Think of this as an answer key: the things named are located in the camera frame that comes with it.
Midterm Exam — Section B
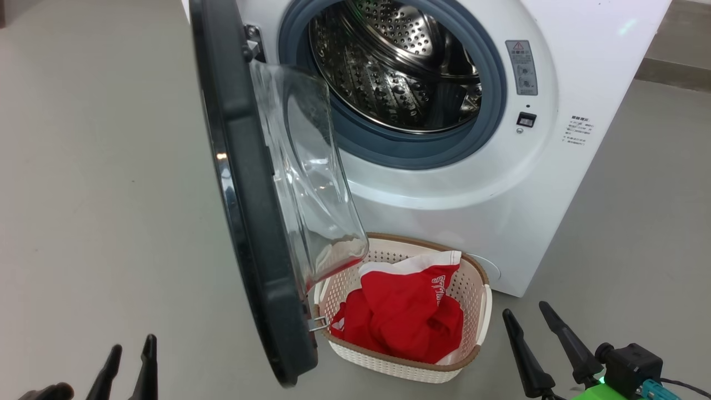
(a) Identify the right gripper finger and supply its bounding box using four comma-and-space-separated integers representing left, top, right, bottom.
502, 309, 556, 398
539, 301, 604, 387

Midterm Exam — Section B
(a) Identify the white front-load washing machine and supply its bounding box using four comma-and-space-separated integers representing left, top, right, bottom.
181, 0, 673, 298

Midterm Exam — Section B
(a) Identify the cream perforated laundry basket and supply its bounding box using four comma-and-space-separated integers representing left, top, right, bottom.
313, 232, 493, 384

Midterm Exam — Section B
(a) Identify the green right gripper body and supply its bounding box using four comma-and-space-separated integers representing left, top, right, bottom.
542, 383, 631, 400

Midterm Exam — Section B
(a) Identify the red and white garment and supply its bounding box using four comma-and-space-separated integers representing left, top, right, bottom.
329, 250, 464, 364

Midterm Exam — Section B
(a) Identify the grey warning sticker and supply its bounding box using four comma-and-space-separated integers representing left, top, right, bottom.
505, 40, 538, 96

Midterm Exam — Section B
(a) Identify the teal right camera connector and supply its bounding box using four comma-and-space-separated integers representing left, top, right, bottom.
639, 381, 681, 400

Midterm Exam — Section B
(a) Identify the dark grey washer door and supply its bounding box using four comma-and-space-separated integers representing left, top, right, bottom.
189, 0, 370, 388

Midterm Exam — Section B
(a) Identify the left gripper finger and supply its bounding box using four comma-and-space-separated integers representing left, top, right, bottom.
86, 344, 123, 400
129, 334, 159, 400

